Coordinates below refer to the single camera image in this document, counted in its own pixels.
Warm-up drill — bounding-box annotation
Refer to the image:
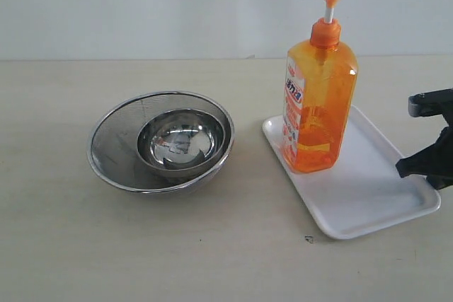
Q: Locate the small steel inner bowl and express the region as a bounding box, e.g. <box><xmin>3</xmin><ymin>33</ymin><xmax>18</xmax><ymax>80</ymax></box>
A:
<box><xmin>136</xmin><ymin>108</ymin><xmax>227</xmax><ymax>178</ymax></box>

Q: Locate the white rectangular plastic tray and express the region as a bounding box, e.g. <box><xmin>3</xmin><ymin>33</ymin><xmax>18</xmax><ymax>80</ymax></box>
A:
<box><xmin>262</xmin><ymin>106</ymin><xmax>441</xmax><ymax>240</ymax></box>

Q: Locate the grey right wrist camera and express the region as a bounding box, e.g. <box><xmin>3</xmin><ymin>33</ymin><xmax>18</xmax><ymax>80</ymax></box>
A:
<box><xmin>408</xmin><ymin>88</ymin><xmax>452</xmax><ymax>117</ymax></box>

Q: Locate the orange pump soap bottle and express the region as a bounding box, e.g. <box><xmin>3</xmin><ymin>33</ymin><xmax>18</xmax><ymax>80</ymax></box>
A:
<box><xmin>281</xmin><ymin>0</ymin><xmax>358</xmax><ymax>173</ymax></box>

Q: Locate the steel mesh strainer basket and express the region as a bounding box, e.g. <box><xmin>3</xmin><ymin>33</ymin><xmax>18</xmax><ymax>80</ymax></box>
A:
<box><xmin>87</xmin><ymin>91</ymin><xmax>235</xmax><ymax>194</ymax></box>

